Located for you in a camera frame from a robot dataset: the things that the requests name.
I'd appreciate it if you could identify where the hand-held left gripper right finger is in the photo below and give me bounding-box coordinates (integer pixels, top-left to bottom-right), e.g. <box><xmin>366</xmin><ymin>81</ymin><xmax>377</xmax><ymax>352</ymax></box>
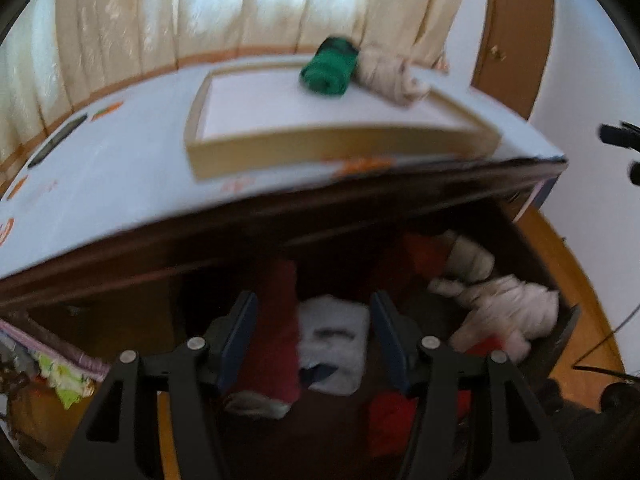
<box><xmin>369</xmin><ymin>290</ymin><xmax>576</xmax><ymax>480</ymax></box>

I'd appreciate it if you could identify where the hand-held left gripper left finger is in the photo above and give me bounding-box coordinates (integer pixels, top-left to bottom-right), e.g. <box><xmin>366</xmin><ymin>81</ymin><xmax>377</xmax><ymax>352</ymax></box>
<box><xmin>55</xmin><ymin>290</ymin><xmax>259</xmax><ymax>480</ymax></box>

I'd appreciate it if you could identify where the dark red underwear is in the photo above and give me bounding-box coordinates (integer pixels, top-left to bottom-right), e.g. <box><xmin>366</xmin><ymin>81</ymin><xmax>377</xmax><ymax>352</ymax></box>
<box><xmin>235</xmin><ymin>259</ymin><xmax>302</xmax><ymax>406</ymax></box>

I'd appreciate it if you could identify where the light grey underwear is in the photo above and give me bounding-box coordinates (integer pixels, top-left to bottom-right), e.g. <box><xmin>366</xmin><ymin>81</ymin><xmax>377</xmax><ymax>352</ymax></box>
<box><xmin>296</xmin><ymin>295</ymin><xmax>371</xmax><ymax>395</ymax></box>

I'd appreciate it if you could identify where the white lace bow underwear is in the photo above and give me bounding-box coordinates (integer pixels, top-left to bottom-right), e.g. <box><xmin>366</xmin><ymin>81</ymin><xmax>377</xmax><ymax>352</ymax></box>
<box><xmin>222</xmin><ymin>390</ymin><xmax>292</xmax><ymax>420</ymax></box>

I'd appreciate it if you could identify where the dark wooden drawer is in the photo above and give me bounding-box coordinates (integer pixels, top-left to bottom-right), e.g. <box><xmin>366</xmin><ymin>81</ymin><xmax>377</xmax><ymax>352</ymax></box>
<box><xmin>170</xmin><ymin>200</ymin><xmax>583</xmax><ymax>480</ymax></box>

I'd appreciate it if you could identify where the beige sock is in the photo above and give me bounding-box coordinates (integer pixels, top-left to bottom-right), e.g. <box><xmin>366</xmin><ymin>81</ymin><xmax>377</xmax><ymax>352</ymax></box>
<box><xmin>445</xmin><ymin>232</ymin><xmax>496</xmax><ymax>281</ymax></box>

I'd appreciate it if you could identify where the white pink underwear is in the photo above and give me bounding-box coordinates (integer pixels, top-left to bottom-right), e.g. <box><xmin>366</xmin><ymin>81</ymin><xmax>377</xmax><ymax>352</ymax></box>
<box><xmin>427</xmin><ymin>275</ymin><xmax>560</xmax><ymax>361</ymax></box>

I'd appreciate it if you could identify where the shallow beige cardboard tray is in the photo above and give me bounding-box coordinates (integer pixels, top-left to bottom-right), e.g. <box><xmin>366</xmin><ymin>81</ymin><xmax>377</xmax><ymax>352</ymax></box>
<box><xmin>183</xmin><ymin>55</ymin><xmax>502</xmax><ymax>181</ymax></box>

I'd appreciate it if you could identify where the pale beige underwear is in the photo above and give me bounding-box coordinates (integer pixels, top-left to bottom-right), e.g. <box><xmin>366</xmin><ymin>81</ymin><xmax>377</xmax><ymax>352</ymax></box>
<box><xmin>356</xmin><ymin>50</ymin><xmax>432</xmax><ymax>107</ymax></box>

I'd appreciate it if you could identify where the green black striped underwear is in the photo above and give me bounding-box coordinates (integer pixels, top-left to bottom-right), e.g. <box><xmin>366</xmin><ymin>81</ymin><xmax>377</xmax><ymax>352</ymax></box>
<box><xmin>299</xmin><ymin>35</ymin><xmax>360</xmax><ymax>97</ymax></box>

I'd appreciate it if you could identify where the brown wooden door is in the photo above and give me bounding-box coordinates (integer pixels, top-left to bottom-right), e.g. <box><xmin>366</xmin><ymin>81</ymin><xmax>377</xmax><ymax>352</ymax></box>
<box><xmin>470</xmin><ymin>0</ymin><xmax>556</xmax><ymax>121</ymax></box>

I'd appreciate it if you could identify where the pink green printed cloth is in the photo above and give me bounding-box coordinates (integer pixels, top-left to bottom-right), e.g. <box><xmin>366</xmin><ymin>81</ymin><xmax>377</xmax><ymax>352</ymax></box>
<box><xmin>0</xmin><ymin>317</ymin><xmax>111</xmax><ymax>411</ymax></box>

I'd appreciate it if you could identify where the person's dark clothing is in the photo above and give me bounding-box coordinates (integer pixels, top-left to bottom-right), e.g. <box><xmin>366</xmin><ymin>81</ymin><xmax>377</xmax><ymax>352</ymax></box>
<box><xmin>540</xmin><ymin>377</ymin><xmax>640</xmax><ymax>480</ymax></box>

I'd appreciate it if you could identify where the beige orange floral curtain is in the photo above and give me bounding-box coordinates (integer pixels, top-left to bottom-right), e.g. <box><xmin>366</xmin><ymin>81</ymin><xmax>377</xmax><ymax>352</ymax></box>
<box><xmin>0</xmin><ymin>0</ymin><xmax>476</xmax><ymax>171</ymax></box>

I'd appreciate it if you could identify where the black cable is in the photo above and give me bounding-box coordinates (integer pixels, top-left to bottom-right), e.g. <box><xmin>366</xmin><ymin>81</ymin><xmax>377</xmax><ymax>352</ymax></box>
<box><xmin>572</xmin><ymin>305</ymin><xmax>640</xmax><ymax>376</ymax></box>

